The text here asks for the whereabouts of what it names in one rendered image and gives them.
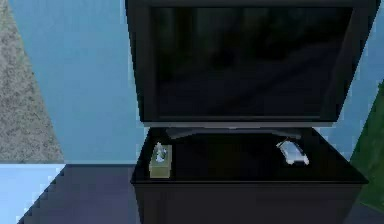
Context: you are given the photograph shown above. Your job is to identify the black television set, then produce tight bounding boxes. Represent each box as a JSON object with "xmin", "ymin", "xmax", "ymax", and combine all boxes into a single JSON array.
[{"xmin": 124, "ymin": 0, "xmax": 382, "ymax": 140}]

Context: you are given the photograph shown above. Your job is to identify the olive tissue box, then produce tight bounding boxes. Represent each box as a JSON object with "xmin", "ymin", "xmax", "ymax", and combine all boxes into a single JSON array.
[{"xmin": 148, "ymin": 142, "xmax": 173, "ymax": 179}]

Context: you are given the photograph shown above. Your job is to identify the black television stand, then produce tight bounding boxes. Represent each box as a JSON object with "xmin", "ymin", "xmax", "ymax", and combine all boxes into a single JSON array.
[{"xmin": 130, "ymin": 126, "xmax": 370, "ymax": 224}]

